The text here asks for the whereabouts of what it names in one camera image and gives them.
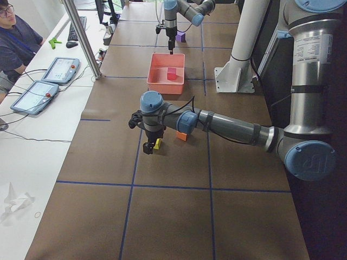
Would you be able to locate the crumpled white paper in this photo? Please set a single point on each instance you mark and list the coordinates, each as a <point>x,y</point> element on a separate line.
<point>11,202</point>

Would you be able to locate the seated person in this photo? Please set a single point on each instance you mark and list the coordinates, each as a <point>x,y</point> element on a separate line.
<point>19,43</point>

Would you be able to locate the orange foam block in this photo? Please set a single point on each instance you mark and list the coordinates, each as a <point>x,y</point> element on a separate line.
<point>181,136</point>

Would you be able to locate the teach pendant tablet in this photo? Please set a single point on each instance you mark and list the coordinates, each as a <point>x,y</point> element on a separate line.
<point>35,98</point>
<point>61,70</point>

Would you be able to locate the aluminium frame post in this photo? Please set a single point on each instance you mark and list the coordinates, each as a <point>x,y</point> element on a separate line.
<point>82,37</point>

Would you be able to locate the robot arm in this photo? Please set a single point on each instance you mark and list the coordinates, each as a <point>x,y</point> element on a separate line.
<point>303,144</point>
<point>194,15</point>

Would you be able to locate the yellow foam block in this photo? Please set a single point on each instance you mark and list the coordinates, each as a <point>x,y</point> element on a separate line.
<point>157,144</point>

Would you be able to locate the red foam block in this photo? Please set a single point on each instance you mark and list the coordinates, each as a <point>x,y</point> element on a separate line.
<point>171,74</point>

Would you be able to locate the near teach pendant tablet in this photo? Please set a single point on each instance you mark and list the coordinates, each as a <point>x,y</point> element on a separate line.
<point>35,98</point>

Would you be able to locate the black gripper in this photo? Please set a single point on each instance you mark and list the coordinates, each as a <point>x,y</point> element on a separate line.
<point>153,134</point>
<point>170,33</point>

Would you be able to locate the green plastic tool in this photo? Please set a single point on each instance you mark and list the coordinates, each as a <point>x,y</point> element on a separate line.
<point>53,42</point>

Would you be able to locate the pink plastic bin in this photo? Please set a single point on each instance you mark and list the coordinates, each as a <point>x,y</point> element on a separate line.
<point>157,79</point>

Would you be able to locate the brown paper table cover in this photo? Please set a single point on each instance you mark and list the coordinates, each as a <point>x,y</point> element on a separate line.
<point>204,198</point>

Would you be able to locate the far teach pendant tablet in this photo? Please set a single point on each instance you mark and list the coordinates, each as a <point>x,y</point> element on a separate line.
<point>61,70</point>

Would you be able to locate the purple foam block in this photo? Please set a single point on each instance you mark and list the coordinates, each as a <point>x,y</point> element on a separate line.
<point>180,37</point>

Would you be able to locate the black computer mouse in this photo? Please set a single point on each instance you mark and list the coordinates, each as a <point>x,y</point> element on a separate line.
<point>71,44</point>

